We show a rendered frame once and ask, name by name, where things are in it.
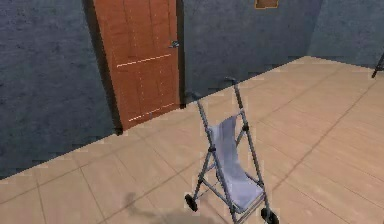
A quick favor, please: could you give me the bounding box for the grey folding stroller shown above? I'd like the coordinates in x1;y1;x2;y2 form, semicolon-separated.
184;76;280;224

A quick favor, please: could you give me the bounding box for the brown wooden room door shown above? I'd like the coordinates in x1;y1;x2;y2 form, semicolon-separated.
92;0;183;133

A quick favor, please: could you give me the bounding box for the black furniture leg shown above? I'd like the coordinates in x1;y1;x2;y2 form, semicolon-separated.
371;53;384;79

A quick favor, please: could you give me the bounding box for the brown framed wall picture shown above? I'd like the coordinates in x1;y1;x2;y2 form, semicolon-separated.
254;0;280;10

